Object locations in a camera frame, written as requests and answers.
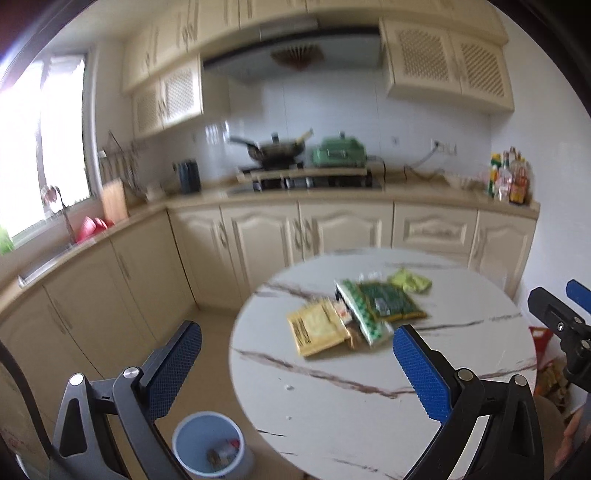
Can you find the brown wrapper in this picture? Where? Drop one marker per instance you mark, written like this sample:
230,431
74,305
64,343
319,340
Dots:
221,454

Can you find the stack of white dishes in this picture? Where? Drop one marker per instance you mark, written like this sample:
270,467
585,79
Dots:
157,190

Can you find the black wok with lid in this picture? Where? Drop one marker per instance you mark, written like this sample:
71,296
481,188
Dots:
277,150

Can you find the yellow patterned bag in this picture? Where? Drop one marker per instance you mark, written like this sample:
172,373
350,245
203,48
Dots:
551,383

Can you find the lattice door wall cabinet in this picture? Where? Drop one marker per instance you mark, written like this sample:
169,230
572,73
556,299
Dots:
443,64
171,97

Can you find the yellow snack packet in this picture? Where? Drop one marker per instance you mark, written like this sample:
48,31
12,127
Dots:
316,330

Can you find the blue trash bin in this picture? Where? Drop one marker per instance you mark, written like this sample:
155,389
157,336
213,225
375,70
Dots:
194,434

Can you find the dark printed snack packet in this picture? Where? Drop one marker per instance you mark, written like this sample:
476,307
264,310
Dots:
388,300

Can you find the red plastic basin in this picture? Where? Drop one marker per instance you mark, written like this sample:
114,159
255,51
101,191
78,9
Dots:
92,228

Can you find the red carton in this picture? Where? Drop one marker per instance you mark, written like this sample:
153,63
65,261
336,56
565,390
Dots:
540,344

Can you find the steel kitchen sink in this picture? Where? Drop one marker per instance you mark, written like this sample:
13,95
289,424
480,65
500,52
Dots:
46,267

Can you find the wooden stove board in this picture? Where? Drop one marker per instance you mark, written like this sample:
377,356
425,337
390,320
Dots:
304,173

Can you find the black gas stove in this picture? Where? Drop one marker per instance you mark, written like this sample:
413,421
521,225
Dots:
304,183

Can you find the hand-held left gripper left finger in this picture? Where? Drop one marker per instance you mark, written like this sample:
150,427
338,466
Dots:
178,364

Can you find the group of condiment bottles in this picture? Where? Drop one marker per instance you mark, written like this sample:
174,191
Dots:
508,180

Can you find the white wall outlet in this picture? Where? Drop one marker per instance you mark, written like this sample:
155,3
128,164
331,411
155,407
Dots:
444,147

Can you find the white green snack packet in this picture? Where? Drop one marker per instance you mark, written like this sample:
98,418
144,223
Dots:
364,316

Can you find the wooden cutting board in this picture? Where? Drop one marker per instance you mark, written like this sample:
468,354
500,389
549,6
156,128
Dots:
114,201

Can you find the cream upper wall cabinet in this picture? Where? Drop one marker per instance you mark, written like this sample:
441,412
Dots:
221,23

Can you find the steel faucet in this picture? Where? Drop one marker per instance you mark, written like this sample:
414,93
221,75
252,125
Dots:
67,217

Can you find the green dish soap bottle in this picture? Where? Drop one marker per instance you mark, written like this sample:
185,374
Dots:
5,242

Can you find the wall utensil rack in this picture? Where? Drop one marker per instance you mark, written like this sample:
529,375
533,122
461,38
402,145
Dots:
122,154

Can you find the red white checkered packet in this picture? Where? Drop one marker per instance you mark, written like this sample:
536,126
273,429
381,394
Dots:
340,310

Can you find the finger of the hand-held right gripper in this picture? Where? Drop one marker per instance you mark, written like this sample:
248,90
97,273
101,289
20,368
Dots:
581,291
572,330

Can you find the green electric cooker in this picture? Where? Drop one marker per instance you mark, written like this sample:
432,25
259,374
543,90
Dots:
339,154

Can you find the person's right forearm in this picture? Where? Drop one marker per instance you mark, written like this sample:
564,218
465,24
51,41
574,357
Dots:
573,438

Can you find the lime green snack packet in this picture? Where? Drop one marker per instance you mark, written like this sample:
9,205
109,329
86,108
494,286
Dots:
408,280

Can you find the kitchen window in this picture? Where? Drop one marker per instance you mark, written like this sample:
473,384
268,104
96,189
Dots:
46,138

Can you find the black range hood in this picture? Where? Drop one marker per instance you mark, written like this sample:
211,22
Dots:
258,62

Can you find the small pinkish cloth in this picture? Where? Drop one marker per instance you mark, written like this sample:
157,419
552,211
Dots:
50,194

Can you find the round marble table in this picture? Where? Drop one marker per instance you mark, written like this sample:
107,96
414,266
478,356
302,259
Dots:
332,392

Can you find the white bowl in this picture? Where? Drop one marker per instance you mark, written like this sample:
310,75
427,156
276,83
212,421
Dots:
466,182

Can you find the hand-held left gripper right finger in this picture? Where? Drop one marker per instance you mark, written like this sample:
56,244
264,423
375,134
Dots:
422,376

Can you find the black electric kettle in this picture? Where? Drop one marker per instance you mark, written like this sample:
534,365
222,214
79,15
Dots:
188,176

